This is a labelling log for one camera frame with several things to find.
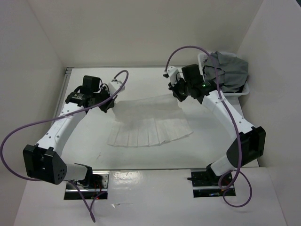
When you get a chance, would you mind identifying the grey skirt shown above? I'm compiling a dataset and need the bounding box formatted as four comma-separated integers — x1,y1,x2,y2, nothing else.
202,50,250,93

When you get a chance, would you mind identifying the white pleated skirt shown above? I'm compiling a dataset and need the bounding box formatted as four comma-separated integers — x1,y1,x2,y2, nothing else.
107,94,193,147

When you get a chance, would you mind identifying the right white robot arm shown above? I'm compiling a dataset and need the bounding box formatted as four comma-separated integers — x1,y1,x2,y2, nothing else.
163,64,266,186

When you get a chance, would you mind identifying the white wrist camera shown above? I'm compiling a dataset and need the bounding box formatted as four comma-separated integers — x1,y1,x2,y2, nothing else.
108,80,125,95
163,66,180,87

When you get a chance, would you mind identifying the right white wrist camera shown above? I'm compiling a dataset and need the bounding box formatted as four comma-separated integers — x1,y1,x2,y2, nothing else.
163,66,180,87

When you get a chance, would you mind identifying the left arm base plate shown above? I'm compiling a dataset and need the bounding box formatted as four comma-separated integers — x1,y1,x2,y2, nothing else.
63,172,109,200

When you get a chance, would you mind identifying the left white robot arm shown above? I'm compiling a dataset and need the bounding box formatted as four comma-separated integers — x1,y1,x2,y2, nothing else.
23,75,123,188

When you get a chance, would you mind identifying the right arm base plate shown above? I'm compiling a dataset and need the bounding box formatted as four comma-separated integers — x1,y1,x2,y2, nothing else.
187,169,225,198

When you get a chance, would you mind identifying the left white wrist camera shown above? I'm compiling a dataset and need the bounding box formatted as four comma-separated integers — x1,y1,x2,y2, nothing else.
108,80,125,95

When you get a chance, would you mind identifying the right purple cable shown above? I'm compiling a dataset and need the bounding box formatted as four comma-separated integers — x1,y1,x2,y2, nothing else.
165,45,253,208

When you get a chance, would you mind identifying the white plastic basket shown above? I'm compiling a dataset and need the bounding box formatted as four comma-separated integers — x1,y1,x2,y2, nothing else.
197,51,250,97

